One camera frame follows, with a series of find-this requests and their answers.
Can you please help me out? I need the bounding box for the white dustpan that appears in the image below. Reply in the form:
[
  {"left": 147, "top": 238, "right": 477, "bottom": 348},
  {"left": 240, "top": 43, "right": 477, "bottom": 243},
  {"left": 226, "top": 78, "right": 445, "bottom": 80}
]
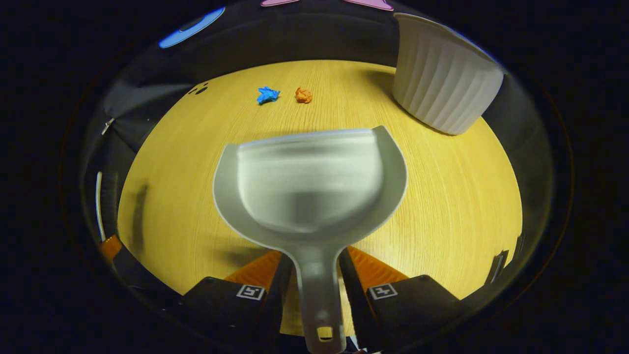
[{"left": 212, "top": 125, "right": 408, "bottom": 354}]

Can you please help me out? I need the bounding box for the white ribbed garbage bin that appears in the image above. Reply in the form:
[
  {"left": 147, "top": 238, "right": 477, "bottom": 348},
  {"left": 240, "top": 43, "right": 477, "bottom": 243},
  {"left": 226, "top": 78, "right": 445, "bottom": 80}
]
[{"left": 392, "top": 12, "right": 505, "bottom": 136}]

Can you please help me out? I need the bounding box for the wooden desktop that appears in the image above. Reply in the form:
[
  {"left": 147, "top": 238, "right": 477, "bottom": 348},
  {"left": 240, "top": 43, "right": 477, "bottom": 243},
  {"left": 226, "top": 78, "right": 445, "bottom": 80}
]
[{"left": 117, "top": 60, "right": 523, "bottom": 340}]

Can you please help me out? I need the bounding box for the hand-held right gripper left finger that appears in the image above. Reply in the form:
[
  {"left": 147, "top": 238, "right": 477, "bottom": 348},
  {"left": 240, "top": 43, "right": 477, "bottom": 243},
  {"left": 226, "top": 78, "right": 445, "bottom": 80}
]
[{"left": 182, "top": 250, "right": 294, "bottom": 345}]

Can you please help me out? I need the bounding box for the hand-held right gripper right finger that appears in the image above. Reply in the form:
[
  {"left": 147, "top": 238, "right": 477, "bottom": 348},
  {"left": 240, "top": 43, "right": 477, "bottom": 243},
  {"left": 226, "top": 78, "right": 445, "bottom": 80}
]
[{"left": 339, "top": 246, "right": 465, "bottom": 351}]

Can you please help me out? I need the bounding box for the black desk edge bracket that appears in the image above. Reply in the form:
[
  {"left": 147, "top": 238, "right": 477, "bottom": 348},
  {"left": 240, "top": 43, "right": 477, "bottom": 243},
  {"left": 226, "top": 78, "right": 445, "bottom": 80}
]
[{"left": 486, "top": 250, "right": 510, "bottom": 286}]

